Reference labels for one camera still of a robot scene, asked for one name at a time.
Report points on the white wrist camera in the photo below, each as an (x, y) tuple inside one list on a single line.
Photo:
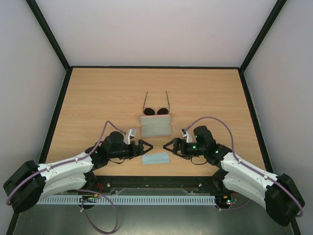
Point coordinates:
[(130, 134), (187, 135)]

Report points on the light blue cleaning cloth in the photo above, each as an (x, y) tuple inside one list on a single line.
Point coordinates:
[(158, 158)]

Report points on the right controller circuit board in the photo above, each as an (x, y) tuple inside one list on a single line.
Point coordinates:
[(226, 200)]

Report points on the pink glasses case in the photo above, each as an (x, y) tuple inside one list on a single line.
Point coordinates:
[(155, 126)]

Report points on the light blue slotted cable duct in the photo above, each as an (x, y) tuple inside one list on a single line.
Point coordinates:
[(132, 200)]

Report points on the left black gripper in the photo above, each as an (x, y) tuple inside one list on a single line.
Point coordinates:
[(134, 152)]

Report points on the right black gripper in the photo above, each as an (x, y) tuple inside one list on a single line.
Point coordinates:
[(177, 146)]

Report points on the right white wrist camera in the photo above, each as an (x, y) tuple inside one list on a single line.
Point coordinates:
[(187, 135)]

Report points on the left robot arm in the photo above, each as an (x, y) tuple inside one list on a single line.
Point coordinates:
[(32, 182)]

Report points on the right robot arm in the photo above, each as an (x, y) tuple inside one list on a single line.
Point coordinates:
[(278, 195)]

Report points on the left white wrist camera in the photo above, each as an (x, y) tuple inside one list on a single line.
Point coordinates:
[(130, 134)]

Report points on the controller circuit board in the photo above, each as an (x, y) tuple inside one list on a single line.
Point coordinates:
[(226, 200), (93, 198)]

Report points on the left controller circuit board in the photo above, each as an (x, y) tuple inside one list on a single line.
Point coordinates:
[(93, 198)]

